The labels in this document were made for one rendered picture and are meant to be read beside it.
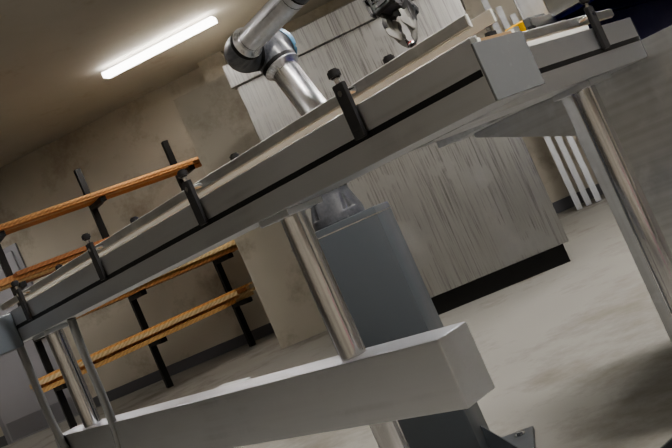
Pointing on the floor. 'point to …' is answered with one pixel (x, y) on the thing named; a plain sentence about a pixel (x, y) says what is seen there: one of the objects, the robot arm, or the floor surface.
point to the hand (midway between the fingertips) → (411, 40)
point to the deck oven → (428, 157)
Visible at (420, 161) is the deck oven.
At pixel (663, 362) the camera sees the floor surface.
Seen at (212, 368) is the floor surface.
